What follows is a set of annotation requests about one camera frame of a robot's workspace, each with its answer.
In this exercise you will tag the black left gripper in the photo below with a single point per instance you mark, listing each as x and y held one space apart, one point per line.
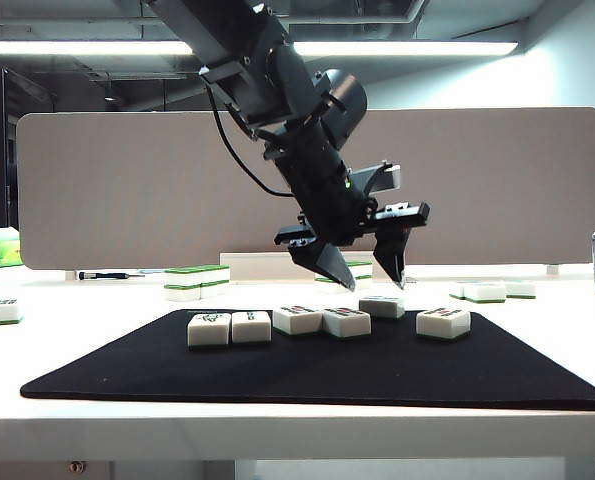
402 215

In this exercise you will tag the beige desk divider panel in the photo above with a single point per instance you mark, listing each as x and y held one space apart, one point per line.
127 190

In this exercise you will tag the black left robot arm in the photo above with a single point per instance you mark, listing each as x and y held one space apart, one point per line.
257 65

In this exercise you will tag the four-bamboo mahjong tile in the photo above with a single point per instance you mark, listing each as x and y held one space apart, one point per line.
382 307

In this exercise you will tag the green-backed mahjong tile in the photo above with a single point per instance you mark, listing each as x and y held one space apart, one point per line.
215 274
364 284
327 287
362 270
183 277
215 290
182 294

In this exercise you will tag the white divider foot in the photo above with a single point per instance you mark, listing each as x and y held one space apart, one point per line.
71 275
552 270

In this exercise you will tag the black mouse mat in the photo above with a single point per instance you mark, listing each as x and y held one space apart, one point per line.
297 370

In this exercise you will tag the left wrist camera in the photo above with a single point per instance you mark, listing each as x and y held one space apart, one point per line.
389 177

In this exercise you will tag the ceiling spot lamp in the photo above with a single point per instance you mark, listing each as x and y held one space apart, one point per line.
110 98

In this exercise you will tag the two-bamboo mahjong tile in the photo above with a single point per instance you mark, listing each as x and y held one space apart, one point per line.
251 330

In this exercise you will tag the white bamboo mahjong tile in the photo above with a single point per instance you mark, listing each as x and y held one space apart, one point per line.
521 290
484 293
2 312
457 290

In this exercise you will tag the black pen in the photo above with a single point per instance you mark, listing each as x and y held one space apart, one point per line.
102 275

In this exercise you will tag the red and green bamboo tile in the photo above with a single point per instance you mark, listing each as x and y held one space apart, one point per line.
442 325
347 325
297 322

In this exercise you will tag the metal bolt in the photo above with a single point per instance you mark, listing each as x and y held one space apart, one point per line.
76 467

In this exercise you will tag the bird mahjong tile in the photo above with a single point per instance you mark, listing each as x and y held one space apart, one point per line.
208 332

